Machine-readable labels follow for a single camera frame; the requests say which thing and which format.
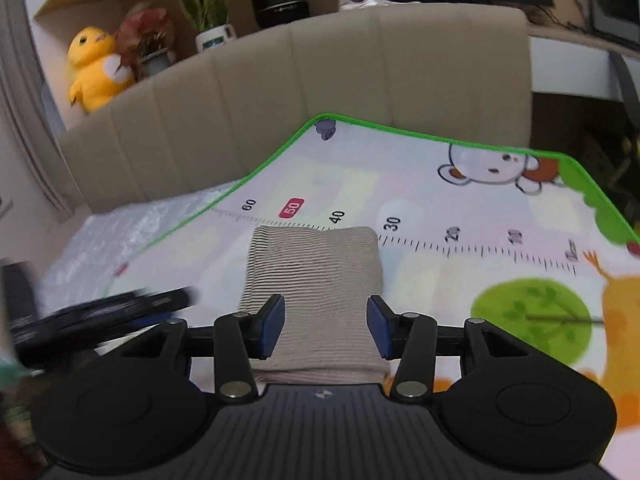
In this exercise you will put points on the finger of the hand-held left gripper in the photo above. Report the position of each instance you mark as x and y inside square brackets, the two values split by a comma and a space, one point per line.
[125, 310]

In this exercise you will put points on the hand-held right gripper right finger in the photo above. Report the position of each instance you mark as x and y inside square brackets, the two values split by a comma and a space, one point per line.
[378, 327]

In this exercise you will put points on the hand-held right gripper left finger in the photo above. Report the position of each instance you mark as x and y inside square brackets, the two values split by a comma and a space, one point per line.
[272, 325]

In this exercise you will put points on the beige striped sweater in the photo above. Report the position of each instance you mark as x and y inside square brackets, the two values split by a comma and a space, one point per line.
[315, 270]

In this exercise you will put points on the white bedsheet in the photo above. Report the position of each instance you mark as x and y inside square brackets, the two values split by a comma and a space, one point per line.
[125, 240]

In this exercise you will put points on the printed cartoon play mat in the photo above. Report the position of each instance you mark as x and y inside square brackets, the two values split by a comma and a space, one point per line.
[425, 185]

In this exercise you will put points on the grey curtain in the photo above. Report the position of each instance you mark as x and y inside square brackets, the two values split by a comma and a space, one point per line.
[25, 110]

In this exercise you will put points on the yellow plush toy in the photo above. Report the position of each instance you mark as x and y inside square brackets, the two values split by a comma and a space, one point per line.
[95, 75]

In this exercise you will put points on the beige padded headboard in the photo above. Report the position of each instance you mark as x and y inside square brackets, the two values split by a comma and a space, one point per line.
[350, 70]

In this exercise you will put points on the red leafed potted plant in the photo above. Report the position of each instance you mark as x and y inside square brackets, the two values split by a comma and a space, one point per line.
[145, 30]

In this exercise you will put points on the green plant in white pot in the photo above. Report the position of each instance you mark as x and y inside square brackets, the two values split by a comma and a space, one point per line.
[205, 5]

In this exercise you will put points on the white desk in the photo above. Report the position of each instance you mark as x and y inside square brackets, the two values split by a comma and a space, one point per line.
[570, 70]

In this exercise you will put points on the white crumpled cloth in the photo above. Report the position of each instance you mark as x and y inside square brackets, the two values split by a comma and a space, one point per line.
[365, 2]

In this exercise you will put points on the black desk leg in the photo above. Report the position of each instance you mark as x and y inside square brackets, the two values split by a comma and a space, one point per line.
[627, 90]

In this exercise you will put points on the dark framed screen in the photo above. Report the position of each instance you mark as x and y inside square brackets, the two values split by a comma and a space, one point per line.
[617, 0]

